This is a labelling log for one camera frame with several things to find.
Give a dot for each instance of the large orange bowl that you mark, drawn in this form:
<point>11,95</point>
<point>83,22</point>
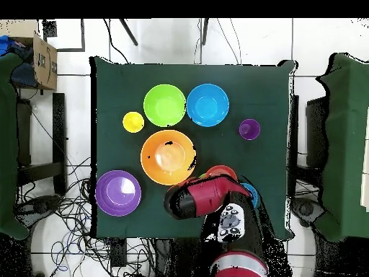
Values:
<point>161,155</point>

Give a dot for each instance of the red small bowl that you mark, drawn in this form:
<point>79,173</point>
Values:
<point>222,170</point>

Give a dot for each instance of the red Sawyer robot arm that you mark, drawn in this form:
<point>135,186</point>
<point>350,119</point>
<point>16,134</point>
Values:
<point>207,193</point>

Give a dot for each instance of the large green bowl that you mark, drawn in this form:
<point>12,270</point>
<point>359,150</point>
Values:
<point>164,105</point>

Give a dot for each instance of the large blue bowl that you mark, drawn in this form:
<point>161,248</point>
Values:
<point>207,105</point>

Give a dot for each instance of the purple cup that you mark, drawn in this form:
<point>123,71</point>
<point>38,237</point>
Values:
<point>249,129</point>

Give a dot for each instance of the large purple bowl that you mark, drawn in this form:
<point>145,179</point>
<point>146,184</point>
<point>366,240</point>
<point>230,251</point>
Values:
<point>118,193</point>

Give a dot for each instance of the light blue small bowl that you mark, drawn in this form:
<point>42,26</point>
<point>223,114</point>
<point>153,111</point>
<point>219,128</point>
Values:
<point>253,193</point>

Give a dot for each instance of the dark green tablecloth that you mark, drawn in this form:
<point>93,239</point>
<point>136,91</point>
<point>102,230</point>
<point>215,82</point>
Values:
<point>121,86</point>

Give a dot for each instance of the black power strip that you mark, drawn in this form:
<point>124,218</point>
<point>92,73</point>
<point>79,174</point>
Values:
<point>118,254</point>

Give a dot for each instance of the black tripod leg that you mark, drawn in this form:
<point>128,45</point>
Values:
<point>205,31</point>
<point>129,32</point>

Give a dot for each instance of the green cloth side table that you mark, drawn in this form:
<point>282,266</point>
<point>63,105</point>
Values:
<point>346,144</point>
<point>7,144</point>

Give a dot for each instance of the cardboard box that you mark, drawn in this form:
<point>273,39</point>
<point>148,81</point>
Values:
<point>44,63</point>

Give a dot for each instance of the blue cloth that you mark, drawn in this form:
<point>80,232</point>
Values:
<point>5,43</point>

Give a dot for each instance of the black stool frame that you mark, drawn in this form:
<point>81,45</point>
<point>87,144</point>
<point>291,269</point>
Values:
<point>315,132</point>
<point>59,144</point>

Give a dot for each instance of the black metal frame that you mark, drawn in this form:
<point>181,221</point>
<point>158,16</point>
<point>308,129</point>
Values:
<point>83,34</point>

